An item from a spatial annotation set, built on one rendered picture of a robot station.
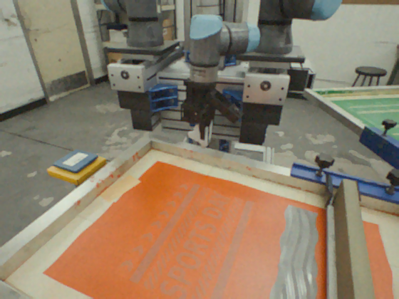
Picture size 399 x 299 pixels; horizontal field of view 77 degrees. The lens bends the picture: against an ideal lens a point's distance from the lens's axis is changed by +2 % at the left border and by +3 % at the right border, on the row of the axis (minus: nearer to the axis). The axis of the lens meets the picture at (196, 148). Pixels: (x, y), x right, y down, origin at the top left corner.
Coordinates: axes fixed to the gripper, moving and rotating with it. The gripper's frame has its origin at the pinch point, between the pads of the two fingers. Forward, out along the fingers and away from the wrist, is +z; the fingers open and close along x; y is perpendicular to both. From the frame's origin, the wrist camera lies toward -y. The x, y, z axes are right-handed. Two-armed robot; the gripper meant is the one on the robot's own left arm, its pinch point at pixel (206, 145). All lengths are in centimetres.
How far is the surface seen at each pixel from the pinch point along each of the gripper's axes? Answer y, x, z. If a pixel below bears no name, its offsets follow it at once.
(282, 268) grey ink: -27.6, 28.3, 4.9
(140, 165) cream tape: 17.1, 11.6, 5.6
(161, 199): 3.6, 21.7, 5.5
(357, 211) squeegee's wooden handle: -38.0, 17.5, -5.3
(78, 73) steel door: 333, -253, 89
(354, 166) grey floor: -89, -180, 100
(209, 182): -5.4, 10.0, 5.4
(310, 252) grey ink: -32.4, 22.1, 4.9
